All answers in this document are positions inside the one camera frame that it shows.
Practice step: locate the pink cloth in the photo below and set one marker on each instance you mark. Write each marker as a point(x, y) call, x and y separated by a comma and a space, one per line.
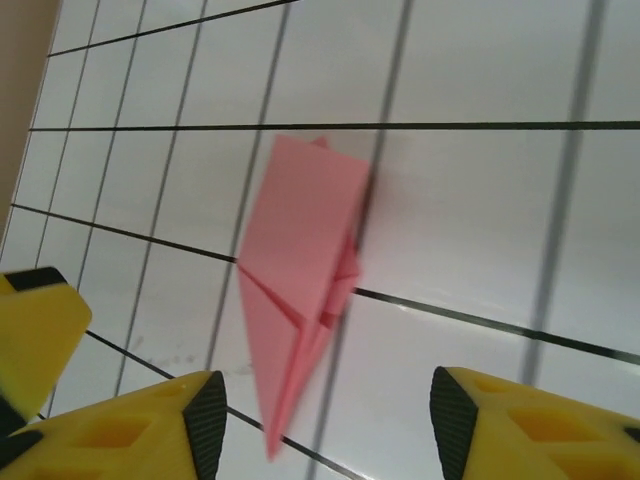
point(300, 225)

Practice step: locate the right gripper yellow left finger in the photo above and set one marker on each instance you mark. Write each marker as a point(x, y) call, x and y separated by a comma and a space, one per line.
point(100, 440)

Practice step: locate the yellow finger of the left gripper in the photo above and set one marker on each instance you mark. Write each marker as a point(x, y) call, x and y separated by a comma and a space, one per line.
point(35, 335)

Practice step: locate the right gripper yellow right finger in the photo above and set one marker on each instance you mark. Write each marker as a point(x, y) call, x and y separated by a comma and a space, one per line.
point(550, 440)

